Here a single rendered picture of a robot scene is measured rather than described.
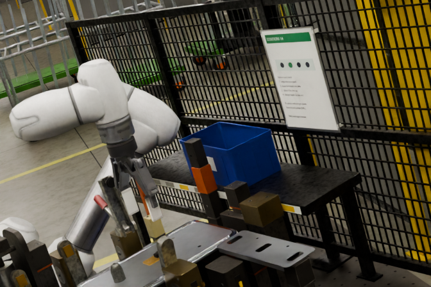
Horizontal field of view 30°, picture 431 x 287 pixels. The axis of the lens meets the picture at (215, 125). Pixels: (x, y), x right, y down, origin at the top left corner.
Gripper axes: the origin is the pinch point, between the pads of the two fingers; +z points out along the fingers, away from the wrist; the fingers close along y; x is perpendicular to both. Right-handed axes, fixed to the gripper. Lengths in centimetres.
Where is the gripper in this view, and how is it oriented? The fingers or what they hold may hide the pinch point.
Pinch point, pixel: (143, 210)
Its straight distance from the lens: 213.1
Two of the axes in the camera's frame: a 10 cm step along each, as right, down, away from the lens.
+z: 2.8, 9.3, 2.5
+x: 7.6, -3.8, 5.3
